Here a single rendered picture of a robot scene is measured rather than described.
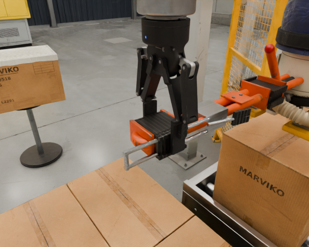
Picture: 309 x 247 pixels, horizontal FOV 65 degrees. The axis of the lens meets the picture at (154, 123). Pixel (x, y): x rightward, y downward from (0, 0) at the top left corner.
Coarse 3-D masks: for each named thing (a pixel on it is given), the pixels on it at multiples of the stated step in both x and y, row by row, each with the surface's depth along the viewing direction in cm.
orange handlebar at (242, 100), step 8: (296, 80) 70; (288, 88) 68; (224, 96) 59; (232, 96) 58; (240, 96) 59; (248, 96) 59; (256, 96) 60; (224, 104) 59; (232, 104) 56; (240, 104) 56; (248, 104) 58; (232, 112) 55; (192, 128) 48; (136, 136) 44; (136, 144) 44
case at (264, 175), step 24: (264, 120) 113; (288, 120) 113; (240, 144) 98; (264, 144) 96; (288, 144) 96; (240, 168) 102; (264, 168) 92; (288, 168) 84; (216, 192) 119; (240, 192) 106; (264, 192) 96; (288, 192) 87; (240, 216) 110; (264, 216) 99; (288, 216) 90; (288, 240) 93
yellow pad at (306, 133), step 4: (284, 124) 72; (288, 124) 72; (292, 124) 72; (296, 124) 71; (284, 128) 72; (288, 128) 71; (292, 128) 70; (296, 128) 70; (300, 128) 70; (304, 128) 70; (308, 128) 69; (288, 132) 71; (292, 132) 70; (296, 132) 69; (300, 132) 68; (304, 132) 68; (308, 132) 68; (300, 136) 69; (304, 136) 68; (308, 136) 67; (308, 140) 67
